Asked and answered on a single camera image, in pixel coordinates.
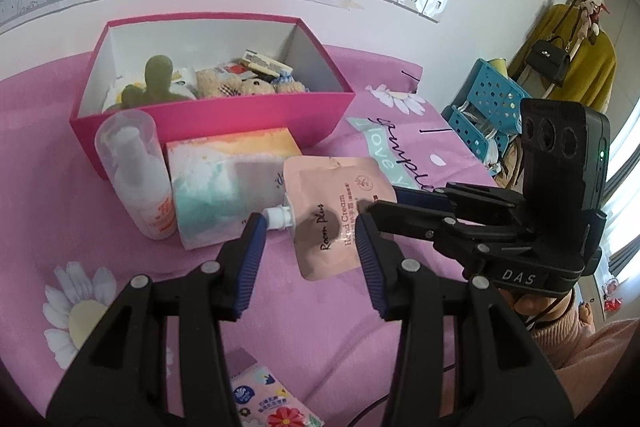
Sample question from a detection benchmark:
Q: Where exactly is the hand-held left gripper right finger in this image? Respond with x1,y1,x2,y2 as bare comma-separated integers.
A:
354,213,576,427

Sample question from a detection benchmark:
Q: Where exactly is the yellow coat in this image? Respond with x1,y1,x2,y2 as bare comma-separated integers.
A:
507,4,618,112

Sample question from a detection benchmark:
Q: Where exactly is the tan teddy bear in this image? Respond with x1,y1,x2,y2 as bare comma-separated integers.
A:
195,68,277,98

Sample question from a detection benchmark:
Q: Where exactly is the pink cardboard box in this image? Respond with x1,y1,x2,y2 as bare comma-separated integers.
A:
69,16,357,182

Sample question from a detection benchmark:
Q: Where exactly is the pink printed bedsheet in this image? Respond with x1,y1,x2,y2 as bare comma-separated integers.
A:
0,43,506,427

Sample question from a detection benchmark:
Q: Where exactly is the person's right hand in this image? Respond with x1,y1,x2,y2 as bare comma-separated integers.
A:
512,291,576,332

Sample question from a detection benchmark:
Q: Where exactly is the pink hand cream pouch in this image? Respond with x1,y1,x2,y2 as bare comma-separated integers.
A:
263,157,398,282

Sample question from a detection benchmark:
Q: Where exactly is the green cactus plush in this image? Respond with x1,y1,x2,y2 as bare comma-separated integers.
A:
120,54,197,109

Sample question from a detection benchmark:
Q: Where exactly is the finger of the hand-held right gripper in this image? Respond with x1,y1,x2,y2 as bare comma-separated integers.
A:
367,199,451,242
395,186,453,210

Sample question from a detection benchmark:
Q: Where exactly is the cream tube box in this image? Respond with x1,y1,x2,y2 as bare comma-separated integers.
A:
242,50,293,78

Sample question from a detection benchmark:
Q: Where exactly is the pastel coloured soft pack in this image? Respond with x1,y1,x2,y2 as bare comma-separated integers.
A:
164,127,303,251

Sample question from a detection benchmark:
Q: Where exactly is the window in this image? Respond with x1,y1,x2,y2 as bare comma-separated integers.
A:
597,127,640,278

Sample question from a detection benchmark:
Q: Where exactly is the person's right forearm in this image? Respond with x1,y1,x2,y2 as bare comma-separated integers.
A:
529,292,640,427

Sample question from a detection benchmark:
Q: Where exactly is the blue plastic rack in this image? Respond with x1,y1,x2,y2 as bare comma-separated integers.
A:
440,58,532,158

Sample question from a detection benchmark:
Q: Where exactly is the white pump bottle clear cap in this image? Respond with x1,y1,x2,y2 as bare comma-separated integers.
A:
95,113,178,242

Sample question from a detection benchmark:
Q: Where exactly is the teddy bear with blue gingham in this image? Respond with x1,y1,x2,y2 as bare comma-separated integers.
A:
272,69,307,94

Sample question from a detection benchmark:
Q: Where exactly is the hanging plush doll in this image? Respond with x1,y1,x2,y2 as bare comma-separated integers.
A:
580,0,612,45

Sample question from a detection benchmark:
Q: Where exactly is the black cable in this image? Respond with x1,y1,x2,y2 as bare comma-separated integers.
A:
345,297,568,427

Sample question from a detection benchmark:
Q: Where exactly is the floral tissue packet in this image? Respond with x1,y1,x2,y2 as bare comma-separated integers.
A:
229,362,326,427

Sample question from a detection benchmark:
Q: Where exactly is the black handbag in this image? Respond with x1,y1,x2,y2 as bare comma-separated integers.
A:
527,38,571,88

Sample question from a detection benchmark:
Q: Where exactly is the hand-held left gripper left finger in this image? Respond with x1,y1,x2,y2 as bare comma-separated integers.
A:
45,212,268,427

